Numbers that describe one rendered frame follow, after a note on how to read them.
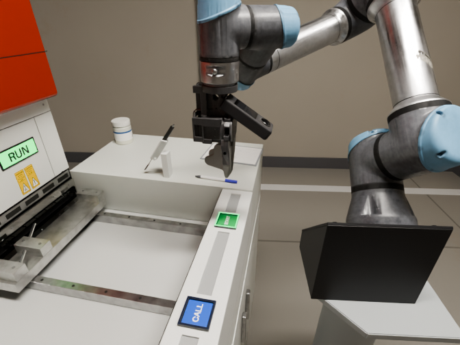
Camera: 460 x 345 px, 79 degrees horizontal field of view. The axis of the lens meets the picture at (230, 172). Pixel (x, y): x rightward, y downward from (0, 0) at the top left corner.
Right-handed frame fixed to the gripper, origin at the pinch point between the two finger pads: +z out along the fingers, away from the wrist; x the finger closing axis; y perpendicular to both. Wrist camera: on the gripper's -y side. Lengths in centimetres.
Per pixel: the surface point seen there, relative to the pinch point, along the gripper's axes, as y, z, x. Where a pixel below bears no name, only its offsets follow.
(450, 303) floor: -114, 110, -68
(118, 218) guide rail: 38.8, 26.2, -8.0
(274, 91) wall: -1, 31, -212
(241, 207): -1.9, 14.7, -6.9
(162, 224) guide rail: 23.3, 26.2, -8.0
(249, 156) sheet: -0.1, 13.9, -37.1
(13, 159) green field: 58, 2, 2
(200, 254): 4.1, 14.7, 12.4
